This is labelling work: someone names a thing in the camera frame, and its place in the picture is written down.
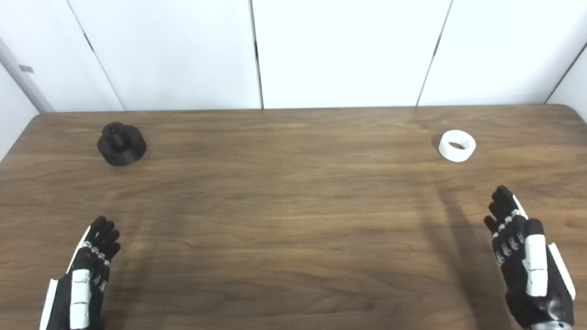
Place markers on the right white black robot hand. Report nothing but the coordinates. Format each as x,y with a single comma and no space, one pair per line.
534,266

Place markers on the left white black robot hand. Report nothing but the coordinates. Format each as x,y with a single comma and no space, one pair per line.
82,293

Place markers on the round black plastic part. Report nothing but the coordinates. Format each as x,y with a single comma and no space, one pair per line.
121,152

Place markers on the grey wall corner post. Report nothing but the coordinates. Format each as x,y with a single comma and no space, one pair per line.
23,75

